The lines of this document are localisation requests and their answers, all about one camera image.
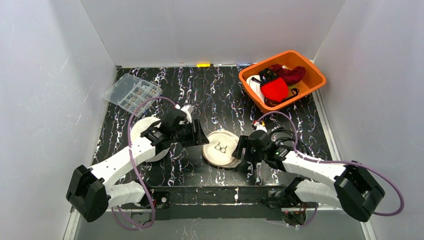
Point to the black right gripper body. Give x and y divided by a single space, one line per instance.
244 147

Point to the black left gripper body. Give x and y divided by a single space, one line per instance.
195 133

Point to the bright red bra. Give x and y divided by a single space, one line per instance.
275 90

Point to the dark red bra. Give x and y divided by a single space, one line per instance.
290 76

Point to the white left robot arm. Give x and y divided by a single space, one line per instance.
94 189

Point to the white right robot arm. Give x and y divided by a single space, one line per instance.
342 185

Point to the clear plastic screw box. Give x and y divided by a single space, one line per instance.
130 91

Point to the yellow tape piece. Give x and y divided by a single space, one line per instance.
204 65

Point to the orange plastic bin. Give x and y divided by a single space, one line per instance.
312 81

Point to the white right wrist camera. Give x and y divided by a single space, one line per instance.
258 127

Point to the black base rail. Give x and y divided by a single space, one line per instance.
227 202

